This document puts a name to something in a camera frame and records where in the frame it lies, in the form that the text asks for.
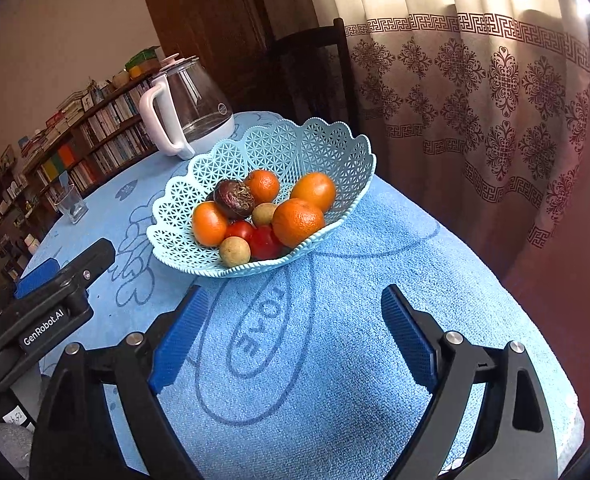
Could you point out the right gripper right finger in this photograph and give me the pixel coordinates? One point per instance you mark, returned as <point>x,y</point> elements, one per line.
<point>513,437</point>

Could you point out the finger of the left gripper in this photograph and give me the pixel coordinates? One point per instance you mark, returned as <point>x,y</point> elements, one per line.
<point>39,276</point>
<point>75,269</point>

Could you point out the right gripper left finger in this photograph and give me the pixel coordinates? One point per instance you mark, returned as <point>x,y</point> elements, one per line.
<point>75,437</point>

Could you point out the orange tangerine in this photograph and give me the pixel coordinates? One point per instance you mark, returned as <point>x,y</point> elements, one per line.
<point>263,184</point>
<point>209,225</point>

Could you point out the small brown kiwi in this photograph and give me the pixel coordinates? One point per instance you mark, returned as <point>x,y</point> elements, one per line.
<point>234,251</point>

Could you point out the dark passion fruit large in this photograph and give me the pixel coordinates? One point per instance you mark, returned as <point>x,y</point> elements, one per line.
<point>234,198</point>

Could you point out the small greenish kiwi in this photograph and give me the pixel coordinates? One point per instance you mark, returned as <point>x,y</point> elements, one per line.
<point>263,214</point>

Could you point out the orange tangerine low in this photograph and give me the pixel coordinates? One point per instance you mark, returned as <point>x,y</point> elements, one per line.
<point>295,220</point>

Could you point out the small red tomato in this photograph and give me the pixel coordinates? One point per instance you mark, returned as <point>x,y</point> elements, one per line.
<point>240,228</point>

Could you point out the orange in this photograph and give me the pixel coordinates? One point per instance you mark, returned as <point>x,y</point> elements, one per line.
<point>317,189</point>

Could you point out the small dark side shelf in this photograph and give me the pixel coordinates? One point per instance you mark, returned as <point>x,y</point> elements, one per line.
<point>18,196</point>

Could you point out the clear drinking glass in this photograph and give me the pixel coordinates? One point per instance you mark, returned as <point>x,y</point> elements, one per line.
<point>78,209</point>

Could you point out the wooden bookshelf with books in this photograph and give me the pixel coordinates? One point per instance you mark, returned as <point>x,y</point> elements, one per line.
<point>105,140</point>

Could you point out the light blue lattice fruit basket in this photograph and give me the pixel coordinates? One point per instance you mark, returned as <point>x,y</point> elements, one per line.
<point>289,151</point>

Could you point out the brown wooden door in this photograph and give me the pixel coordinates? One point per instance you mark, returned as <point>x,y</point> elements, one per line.
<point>233,39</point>

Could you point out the dark wooden chair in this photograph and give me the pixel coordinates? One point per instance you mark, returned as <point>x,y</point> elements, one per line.
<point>303,55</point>

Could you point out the patterned beige curtain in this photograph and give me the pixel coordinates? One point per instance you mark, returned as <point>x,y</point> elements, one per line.
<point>478,112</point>

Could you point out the glass kettle with pink handle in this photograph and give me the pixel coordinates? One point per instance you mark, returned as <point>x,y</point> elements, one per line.
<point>184,111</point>

